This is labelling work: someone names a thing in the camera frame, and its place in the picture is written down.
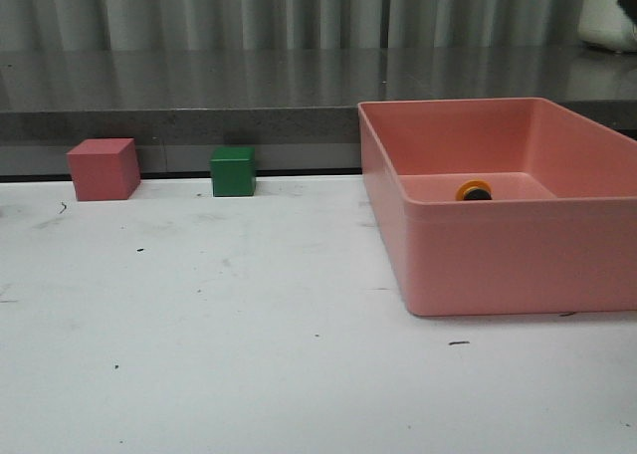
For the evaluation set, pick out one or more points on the white rice cooker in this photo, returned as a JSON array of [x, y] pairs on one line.
[[603, 24]]

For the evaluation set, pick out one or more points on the green wooden cube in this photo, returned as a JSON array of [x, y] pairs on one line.
[[233, 171]]

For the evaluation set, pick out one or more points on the yellow push button switch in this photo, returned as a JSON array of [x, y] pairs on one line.
[[474, 190]]

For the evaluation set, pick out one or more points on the grey stone counter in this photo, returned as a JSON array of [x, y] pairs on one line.
[[297, 108]]

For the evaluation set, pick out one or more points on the pink plastic bin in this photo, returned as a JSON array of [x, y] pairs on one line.
[[559, 234]]

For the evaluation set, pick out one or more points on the pink wooden cube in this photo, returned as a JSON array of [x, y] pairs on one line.
[[104, 169]]

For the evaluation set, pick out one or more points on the grey pleated curtain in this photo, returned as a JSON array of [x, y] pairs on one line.
[[192, 25]]

